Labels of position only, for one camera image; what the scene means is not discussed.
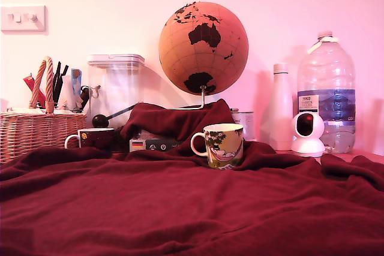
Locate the pale grey box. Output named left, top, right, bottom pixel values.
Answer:
left=138, top=129, right=181, bottom=141

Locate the tin can with script label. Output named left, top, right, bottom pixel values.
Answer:
left=230, top=109, right=255, bottom=142

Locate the cork globe on metal stand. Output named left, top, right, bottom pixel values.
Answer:
left=158, top=1, right=250, bottom=110

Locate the box with German flag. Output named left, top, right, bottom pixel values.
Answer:
left=128, top=138, right=184, bottom=153

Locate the clear container with white lid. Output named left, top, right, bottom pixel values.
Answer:
left=86, top=54, right=146, bottom=128

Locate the white insulated bottle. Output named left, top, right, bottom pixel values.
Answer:
left=269, top=63, right=294, bottom=151

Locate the black knob with rod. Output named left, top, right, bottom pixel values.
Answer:
left=91, top=103, right=140, bottom=128

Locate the dark red blanket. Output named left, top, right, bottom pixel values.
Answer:
left=0, top=98, right=384, bottom=256

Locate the blue and white packet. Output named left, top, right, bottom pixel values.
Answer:
left=71, top=68, right=82, bottom=98

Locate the large clear water bottle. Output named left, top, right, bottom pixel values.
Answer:
left=296, top=30, right=357, bottom=154

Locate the red packet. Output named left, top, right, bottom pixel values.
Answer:
left=23, top=73, right=46, bottom=109

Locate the illustrated mug with white handle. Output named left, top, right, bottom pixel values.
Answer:
left=190, top=123, right=244, bottom=171

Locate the dark mug with white handle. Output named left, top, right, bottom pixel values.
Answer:
left=64, top=128, right=115, bottom=152

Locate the dark brown tool handle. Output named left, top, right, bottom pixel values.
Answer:
left=79, top=85, right=91, bottom=110

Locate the small white round camera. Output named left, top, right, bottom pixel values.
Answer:
left=290, top=112, right=326, bottom=158

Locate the black utensil handle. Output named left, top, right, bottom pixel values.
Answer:
left=52, top=61, right=62, bottom=104
left=58, top=64, right=70, bottom=89

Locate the wicker basket with handle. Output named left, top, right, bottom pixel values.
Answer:
left=0, top=56, right=88, bottom=164

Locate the white wall switch plate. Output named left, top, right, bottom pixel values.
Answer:
left=0, top=5, right=47, bottom=32

